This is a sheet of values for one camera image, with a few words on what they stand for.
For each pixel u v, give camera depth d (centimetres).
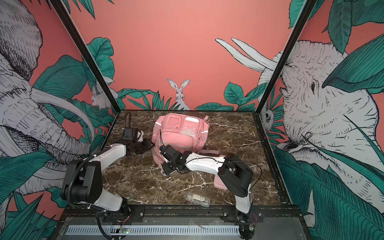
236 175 47
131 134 73
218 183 82
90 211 75
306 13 71
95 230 70
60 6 69
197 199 78
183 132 101
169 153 65
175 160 65
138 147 78
